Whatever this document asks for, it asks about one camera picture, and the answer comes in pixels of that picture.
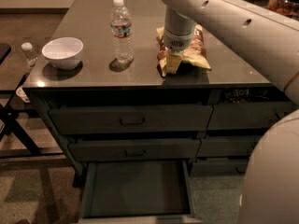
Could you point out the middle right grey drawer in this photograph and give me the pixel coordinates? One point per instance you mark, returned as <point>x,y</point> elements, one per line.
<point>227,146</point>

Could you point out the brown sea salt chip bag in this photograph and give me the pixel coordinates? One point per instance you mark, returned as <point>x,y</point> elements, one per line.
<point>194,54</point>

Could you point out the bottom right grey drawer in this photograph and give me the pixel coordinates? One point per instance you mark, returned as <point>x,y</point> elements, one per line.
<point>218,167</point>

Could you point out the white ceramic bowl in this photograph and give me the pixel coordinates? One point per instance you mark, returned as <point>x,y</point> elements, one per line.
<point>64,53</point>

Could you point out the open bottom left drawer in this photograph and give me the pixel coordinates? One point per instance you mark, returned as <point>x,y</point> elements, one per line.
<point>138,192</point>

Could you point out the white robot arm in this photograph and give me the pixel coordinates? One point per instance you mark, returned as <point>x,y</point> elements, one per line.
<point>269,42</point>

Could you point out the clear snack jar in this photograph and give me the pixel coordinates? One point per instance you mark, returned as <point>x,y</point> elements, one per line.
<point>288,8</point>

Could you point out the clear plastic water bottle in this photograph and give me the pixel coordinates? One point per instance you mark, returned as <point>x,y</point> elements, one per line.
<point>121,28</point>

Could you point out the dark snack bag in drawer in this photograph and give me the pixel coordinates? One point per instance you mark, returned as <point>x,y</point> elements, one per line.
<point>245,95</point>

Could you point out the middle left grey drawer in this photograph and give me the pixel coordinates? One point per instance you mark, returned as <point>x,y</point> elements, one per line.
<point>138,149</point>

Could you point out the small bottle with white cap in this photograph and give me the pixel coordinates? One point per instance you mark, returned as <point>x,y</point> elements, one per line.
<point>30,54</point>

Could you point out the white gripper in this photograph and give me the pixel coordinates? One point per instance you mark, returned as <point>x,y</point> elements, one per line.
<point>177,41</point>

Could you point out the top left grey drawer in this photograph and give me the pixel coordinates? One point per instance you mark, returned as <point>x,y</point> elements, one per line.
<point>131,119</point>

